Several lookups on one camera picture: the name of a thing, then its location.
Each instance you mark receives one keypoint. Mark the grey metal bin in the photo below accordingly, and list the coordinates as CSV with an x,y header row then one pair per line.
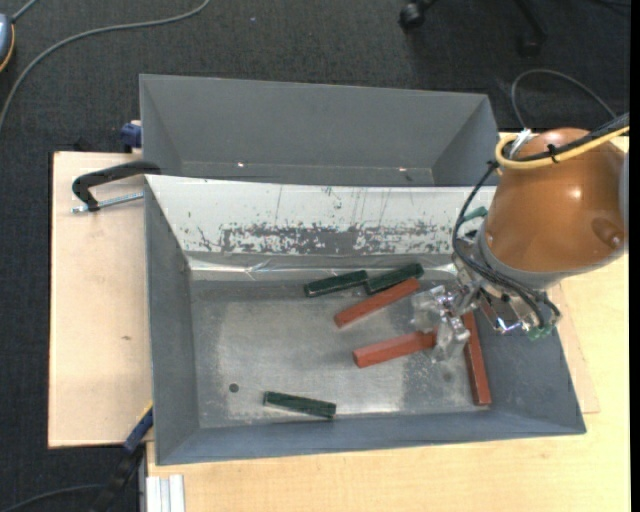
x,y
300,350

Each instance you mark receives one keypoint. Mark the red-brown flat block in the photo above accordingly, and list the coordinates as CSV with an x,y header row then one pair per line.
x,y
375,304
390,350
478,375

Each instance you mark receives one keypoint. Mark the dark green flat block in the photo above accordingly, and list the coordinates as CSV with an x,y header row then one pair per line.
x,y
335,284
300,404
395,277

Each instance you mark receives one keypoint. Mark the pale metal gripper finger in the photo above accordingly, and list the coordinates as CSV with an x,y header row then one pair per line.
x,y
427,310
450,340

